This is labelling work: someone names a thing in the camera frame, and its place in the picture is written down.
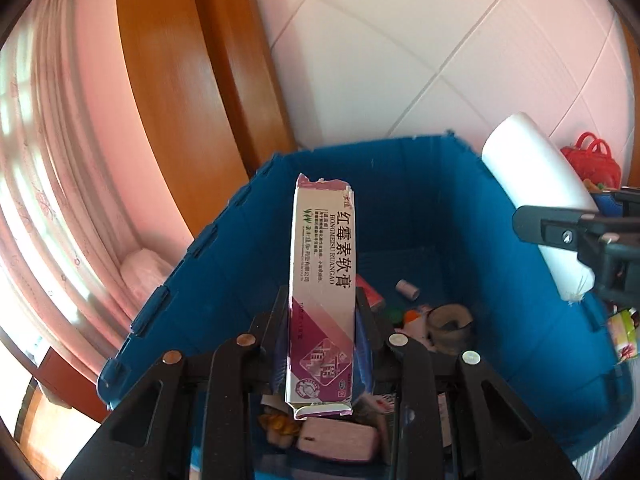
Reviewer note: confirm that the red toy handbag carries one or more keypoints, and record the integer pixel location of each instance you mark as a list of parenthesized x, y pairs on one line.
[(592, 162)]

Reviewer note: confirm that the colourful printed packet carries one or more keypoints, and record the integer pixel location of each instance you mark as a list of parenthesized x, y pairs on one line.
[(625, 335)]

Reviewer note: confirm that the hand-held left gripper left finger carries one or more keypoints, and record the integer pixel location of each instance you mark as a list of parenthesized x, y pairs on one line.
[(274, 330)]

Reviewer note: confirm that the small red box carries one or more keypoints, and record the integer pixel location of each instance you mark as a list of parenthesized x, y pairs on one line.
[(371, 294)]

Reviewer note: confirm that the purple white medicine box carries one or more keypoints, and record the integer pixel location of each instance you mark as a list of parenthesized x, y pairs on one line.
[(320, 285)]

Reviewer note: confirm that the grey tape roll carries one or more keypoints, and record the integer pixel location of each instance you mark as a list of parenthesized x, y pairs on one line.
[(450, 330)]

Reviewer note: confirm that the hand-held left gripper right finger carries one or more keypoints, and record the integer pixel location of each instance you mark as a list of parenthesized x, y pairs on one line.
[(367, 322)]

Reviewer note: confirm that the wooden door frame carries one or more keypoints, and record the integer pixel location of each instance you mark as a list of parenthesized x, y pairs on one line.
[(165, 60)]

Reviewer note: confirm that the pale cloth bundle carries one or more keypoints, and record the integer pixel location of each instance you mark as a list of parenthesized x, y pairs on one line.
[(145, 275)]

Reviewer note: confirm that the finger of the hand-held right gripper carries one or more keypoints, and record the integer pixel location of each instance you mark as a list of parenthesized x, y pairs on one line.
[(620, 203), (555, 230)]

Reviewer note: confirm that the wooden side cabinet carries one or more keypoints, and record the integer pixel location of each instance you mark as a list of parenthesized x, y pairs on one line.
[(45, 425)]

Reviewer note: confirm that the pink curtain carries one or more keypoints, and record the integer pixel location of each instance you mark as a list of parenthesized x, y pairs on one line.
[(50, 160)]

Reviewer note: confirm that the blue plastic bin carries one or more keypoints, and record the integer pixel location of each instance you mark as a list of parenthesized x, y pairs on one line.
[(425, 195)]

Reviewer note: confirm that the small white cylinder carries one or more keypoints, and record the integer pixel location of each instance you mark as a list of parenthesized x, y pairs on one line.
[(407, 290)]

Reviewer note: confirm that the pink rectangular eraser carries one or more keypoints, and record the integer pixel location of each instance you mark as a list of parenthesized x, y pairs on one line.
[(335, 440)]

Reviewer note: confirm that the yellow orange toy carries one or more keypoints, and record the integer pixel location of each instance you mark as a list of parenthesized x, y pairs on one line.
[(277, 425)]

